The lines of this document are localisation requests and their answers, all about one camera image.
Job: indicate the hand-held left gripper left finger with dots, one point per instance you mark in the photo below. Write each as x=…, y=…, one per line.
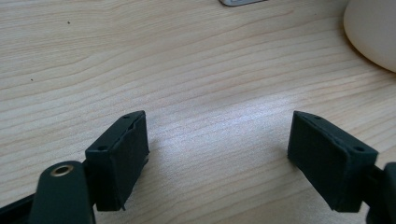
x=118, y=161

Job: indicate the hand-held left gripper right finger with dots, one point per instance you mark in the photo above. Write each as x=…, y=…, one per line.
x=330, y=161

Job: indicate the light wooden bowl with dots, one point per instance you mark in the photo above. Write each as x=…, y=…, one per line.
x=373, y=28

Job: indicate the grey flat piece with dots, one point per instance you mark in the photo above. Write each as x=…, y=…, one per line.
x=241, y=2

